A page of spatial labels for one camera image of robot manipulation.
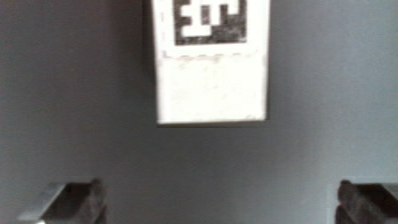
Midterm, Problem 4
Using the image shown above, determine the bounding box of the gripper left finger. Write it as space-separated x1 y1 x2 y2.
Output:
17 178 106 224

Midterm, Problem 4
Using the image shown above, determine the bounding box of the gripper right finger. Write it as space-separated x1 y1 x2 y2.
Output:
334 180 398 224

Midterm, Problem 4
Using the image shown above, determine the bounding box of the white table leg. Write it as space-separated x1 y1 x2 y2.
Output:
151 0 270 125

